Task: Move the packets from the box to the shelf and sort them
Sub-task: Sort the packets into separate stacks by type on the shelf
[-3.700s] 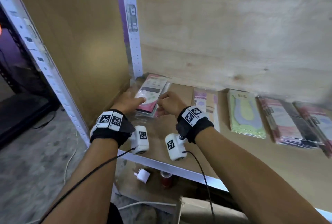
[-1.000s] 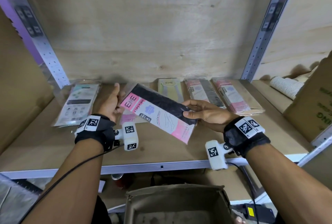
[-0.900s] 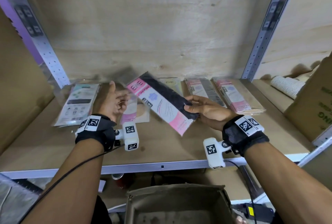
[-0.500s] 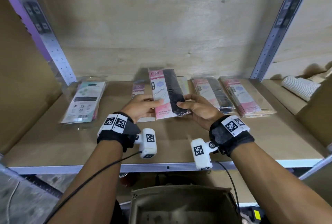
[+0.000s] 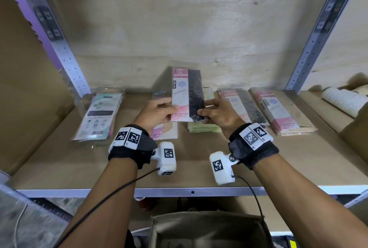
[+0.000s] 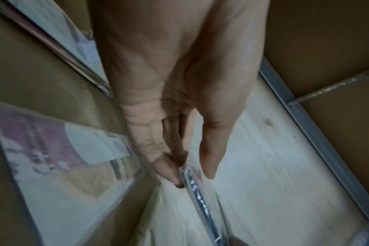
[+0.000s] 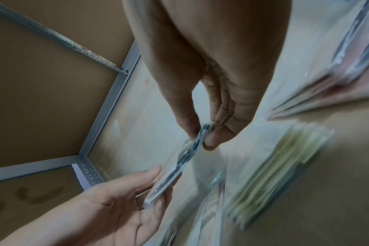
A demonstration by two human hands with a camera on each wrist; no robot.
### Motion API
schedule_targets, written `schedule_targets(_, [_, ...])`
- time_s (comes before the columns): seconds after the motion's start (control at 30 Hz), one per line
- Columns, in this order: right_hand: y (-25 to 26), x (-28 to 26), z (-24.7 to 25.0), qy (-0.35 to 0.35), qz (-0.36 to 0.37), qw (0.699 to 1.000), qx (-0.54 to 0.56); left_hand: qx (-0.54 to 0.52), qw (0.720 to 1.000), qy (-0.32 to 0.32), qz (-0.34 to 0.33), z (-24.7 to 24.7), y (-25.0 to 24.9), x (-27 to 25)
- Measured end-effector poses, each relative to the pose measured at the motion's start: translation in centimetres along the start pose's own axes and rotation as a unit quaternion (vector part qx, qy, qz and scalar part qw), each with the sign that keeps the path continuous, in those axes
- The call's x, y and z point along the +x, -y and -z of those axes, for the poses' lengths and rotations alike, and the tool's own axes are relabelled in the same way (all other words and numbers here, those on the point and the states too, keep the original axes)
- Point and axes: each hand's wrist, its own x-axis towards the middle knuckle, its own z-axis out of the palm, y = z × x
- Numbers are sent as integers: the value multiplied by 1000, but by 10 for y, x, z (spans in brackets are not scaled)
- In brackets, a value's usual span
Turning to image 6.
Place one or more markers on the person's left hand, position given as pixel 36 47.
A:
pixel 160 60

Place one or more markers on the clear plastic packet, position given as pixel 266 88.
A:
pixel 199 204

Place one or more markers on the pink printed packet in plastic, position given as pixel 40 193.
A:
pixel 50 168
pixel 72 38

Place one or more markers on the brown cardboard box with tape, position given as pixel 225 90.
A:
pixel 330 48

